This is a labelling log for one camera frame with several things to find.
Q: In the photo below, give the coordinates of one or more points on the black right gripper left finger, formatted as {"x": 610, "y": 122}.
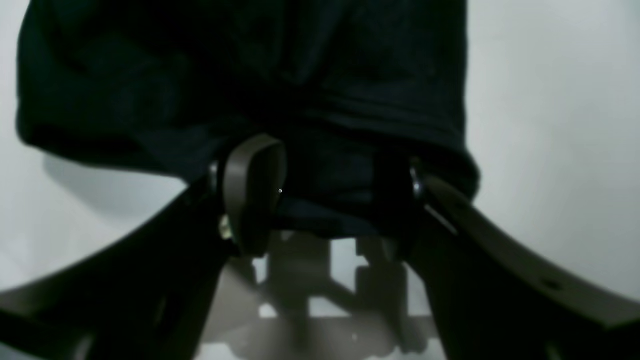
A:
{"x": 148, "y": 296}

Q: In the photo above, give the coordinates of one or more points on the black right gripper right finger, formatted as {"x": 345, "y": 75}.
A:
{"x": 494, "y": 299}

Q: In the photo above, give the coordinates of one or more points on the black T-shirt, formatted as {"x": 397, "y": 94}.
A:
{"x": 351, "y": 87}

